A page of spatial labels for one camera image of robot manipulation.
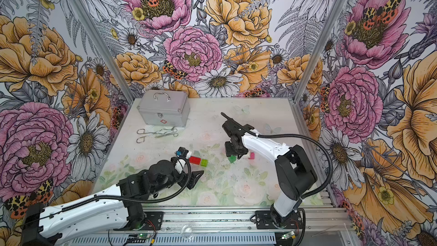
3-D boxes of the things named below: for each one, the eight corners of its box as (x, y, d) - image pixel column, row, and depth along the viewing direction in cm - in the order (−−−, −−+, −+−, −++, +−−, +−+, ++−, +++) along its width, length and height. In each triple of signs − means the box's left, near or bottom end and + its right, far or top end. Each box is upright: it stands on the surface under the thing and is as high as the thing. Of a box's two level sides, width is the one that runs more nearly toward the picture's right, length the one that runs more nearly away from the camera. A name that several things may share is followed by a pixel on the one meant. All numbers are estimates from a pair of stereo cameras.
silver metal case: (146, 127, 109) (135, 108, 95) (157, 97, 127) (149, 77, 113) (186, 128, 109) (181, 108, 95) (191, 97, 127) (187, 77, 113)
